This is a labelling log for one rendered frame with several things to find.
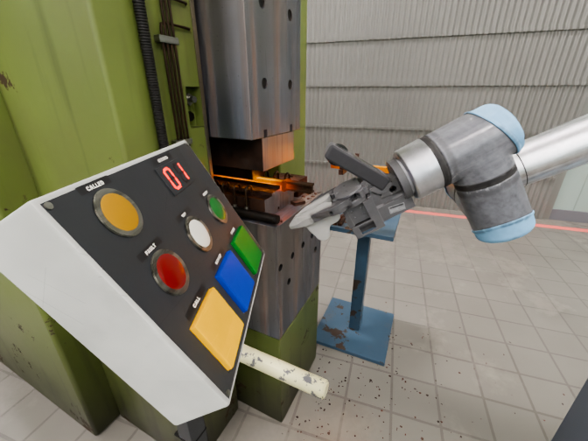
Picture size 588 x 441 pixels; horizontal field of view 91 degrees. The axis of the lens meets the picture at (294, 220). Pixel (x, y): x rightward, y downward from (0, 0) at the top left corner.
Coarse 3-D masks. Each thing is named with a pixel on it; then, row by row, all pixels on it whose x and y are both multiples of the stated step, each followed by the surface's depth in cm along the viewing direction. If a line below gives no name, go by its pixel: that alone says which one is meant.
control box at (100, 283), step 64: (64, 192) 26; (128, 192) 33; (192, 192) 47; (0, 256) 25; (64, 256) 25; (128, 256) 29; (192, 256) 39; (64, 320) 28; (128, 320) 28; (192, 320) 33; (192, 384) 31
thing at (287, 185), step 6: (252, 180) 102; (258, 180) 101; (264, 180) 99; (270, 180) 98; (276, 180) 98; (282, 180) 98; (288, 180) 97; (294, 180) 97; (282, 186) 96; (288, 186) 97; (294, 186) 96; (300, 186) 95; (306, 186) 94; (312, 186) 94; (306, 192) 94
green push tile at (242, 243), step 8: (240, 232) 55; (232, 240) 52; (240, 240) 53; (248, 240) 56; (240, 248) 51; (248, 248) 55; (256, 248) 58; (240, 256) 52; (248, 256) 53; (256, 256) 56; (248, 264) 52; (256, 264) 54; (256, 272) 53
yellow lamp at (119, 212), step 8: (104, 200) 29; (112, 200) 30; (120, 200) 31; (128, 200) 33; (104, 208) 29; (112, 208) 30; (120, 208) 31; (128, 208) 32; (112, 216) 29; (120, 216) 30; (128, 216) 31; (136, 216) 33; (112, 224) 29; (120, 224) 30; (128, 224) 31; (136, 224) 32
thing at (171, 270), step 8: (160, 256) 33; (168, 256) 34; (160, 264) 32; (168, 264) 33; (176, 264) 35; (160, 272) 32; (168, 272) 33; (176, 272) 34; (184, 272) 35; (168, 280) 32; (176, 280) 33; (184, 280) 35; (176, 288) 33
